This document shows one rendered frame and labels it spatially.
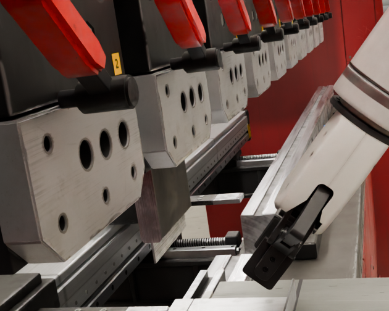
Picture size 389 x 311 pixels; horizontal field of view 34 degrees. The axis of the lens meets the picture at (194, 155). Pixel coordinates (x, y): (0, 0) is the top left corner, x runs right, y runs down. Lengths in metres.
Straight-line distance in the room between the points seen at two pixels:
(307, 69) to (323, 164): 2.21
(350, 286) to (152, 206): 0.24
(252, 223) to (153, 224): 0.50
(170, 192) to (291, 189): 0.13
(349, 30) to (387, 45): 2.19
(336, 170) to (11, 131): 0.30
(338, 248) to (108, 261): 0.39
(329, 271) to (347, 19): 1.78
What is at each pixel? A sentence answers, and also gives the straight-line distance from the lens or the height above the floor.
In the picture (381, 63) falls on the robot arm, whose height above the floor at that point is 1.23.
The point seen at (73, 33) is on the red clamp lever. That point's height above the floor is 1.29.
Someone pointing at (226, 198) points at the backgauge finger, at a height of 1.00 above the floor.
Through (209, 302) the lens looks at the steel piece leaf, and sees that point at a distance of 0.68.
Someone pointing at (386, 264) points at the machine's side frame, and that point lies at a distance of 2.93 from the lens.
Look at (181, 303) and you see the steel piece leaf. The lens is 0.69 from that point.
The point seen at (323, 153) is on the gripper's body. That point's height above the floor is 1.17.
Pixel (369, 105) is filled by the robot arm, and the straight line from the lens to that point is 0.53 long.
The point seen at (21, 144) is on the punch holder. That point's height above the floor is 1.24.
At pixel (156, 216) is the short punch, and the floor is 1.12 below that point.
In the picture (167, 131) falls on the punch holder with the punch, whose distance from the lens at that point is 0.50.
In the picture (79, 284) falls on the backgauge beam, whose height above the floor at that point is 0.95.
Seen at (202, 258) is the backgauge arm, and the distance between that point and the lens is 1.26.
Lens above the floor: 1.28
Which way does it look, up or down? 11 degrees down
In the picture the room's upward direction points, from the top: 8 degrees counter-clockwise
